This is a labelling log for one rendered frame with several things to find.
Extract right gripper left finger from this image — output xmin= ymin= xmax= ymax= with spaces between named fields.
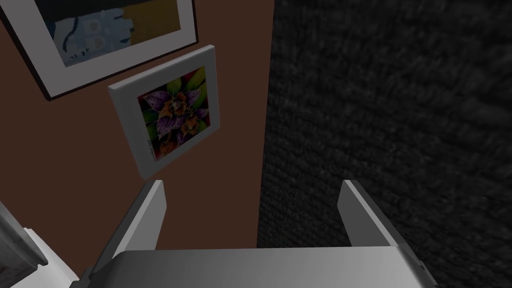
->
xmin=91 ymin=179 xmax=168 ymax=277

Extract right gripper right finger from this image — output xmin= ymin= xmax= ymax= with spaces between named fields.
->
xmin=336 ymin=179 xmax=401 ymax=248

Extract white and grey furniture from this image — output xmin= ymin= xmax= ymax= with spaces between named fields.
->
xmin=0 ymin=199 xmax=81 ymax=288

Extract blue and yellow framed picture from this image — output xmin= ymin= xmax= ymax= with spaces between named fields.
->
xmin=0 ymin=0 xmax=200 ymax=102

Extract flower picture in white frame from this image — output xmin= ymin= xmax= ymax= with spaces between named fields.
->
xmin=107 ymin=44 xmax=221 ymax=182

